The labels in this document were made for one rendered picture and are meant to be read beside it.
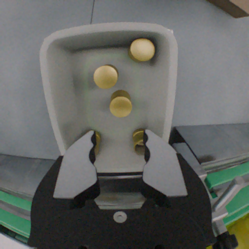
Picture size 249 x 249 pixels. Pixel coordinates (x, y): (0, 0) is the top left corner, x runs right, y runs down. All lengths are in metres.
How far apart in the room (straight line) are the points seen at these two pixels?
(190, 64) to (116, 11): 0.18
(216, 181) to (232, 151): 0.08
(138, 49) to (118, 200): 0.25
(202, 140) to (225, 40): 0.23
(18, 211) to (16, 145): 0.20
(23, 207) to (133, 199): 0.25
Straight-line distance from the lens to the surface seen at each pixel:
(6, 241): 0.57
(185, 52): 0.28
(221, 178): 0.24
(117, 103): 0.19
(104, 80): 0.18
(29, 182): 0.35
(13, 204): 0.37
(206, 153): 0.24
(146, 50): 0.18
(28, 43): 0.32
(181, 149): 0.23
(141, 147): 0.26
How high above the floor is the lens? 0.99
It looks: 62 degrees down
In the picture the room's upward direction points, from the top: 177 degrees clockwise
